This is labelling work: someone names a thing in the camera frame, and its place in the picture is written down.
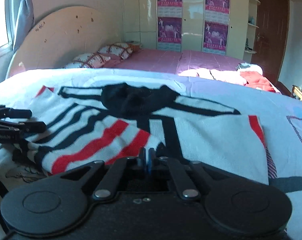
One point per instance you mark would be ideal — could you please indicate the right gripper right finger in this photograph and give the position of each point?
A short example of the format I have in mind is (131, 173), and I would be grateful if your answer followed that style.
(151, 155)

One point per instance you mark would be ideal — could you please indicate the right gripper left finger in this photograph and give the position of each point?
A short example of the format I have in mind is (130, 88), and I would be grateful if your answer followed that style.
(141, 160)

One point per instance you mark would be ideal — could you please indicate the striped knit sweater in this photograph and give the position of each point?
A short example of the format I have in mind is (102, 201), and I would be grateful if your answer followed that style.
(209, 178)

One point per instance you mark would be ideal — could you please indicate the pile of folded clothes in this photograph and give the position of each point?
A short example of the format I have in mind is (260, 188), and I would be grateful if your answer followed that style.
(245, 74)

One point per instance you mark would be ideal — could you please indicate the pink bed cover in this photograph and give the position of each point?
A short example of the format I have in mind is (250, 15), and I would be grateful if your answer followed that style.
(173, 62)

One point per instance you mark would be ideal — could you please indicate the beige round headboard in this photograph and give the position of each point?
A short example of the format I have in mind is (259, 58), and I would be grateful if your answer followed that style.
(62, 35)

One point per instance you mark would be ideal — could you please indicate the near patterned pillow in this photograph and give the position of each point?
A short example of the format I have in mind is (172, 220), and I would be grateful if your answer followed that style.
(88, 60)

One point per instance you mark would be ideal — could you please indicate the patterned pillow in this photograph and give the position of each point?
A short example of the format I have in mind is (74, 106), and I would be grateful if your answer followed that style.
(88, 60)
(123, 50)

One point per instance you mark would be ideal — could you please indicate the far patterned pillow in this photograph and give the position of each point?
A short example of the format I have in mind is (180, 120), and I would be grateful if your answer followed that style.
(123, 50)

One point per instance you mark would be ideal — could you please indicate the blue curtain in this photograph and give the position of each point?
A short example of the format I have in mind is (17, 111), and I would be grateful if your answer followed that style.
(19, 15)

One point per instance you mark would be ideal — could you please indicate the lower left pink poster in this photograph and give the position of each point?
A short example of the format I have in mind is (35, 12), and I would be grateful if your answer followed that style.
(169, 34)

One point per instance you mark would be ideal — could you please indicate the pink poster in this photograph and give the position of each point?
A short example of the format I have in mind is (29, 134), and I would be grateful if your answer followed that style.
(215, 38)
(169, 8)
(217, 11)
(169, 34)

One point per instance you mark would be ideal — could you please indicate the patterned light blue bedsheet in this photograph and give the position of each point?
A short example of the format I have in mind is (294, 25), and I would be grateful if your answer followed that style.
(279, 115)

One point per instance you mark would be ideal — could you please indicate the lower right pink poster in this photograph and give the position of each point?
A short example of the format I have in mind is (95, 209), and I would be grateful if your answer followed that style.
(215, 38)

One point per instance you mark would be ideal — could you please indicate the cream wardrobe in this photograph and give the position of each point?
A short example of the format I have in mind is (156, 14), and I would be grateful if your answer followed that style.
(140, 23)

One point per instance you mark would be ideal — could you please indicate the wooden side table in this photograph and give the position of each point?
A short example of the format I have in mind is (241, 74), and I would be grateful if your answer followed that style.
(297, 92)

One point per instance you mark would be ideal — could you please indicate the upper left pink poster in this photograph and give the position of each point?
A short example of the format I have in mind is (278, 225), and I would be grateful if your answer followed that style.
(169, 8)

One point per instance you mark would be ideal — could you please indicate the upper right pink poster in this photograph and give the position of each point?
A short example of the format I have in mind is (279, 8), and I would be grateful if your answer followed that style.
(217, 11)

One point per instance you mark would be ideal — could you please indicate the brown wooden door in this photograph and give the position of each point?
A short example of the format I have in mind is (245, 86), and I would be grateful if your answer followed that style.
(271, 36)

